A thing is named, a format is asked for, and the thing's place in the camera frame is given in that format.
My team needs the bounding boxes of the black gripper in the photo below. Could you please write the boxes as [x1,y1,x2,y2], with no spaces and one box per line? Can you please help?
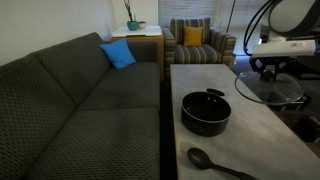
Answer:
[249,55,299,82]

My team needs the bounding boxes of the glass lid with black knob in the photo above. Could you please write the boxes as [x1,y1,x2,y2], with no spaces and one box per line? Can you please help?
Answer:
[234,69,305,106]

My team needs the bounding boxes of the black cooking pot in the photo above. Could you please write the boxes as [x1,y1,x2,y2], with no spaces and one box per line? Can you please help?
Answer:
[180,87,233,138]

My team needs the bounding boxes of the plant in teal pot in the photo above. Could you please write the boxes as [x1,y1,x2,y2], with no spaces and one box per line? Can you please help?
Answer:
[122,0,140,32]

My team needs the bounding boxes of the white wrist mounting plate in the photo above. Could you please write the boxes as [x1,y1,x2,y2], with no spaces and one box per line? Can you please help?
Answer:
[252,39,316,58]

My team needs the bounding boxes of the black floor case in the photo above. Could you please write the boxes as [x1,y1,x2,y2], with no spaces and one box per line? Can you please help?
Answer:
[292,114,320,145]
[266,92,313,113]

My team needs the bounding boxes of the black bent floor lamp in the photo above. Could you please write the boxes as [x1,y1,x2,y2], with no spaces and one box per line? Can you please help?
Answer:
[226,0,237,20]

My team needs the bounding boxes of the striped armchair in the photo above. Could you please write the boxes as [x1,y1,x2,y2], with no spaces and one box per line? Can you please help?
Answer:
[162,16,238,70]

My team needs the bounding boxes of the yellow cushion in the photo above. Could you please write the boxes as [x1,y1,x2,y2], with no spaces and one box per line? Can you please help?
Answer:
[183,26,204,48]

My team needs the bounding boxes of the white window blinds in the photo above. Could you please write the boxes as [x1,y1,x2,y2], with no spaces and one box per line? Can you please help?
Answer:
[157,0,268,29]

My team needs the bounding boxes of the black plastic spoon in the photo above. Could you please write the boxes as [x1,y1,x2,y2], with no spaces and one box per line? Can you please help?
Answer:
[186,147,262,180]

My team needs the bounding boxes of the wooden side table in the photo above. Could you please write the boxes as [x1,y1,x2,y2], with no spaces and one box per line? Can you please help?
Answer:
[110,34,166,82]

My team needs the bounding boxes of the white board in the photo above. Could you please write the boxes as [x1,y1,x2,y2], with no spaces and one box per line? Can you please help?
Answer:
[111,25,163,38]

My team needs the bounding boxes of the blue cushion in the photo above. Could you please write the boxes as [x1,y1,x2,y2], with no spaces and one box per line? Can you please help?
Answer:
[99,38,137,70]

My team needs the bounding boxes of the dark grey sofa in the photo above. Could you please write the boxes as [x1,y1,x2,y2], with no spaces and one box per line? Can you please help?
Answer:
[0,31,161,180]

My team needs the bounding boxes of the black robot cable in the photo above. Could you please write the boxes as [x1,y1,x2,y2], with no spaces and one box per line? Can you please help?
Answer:
[242,0,278,57]

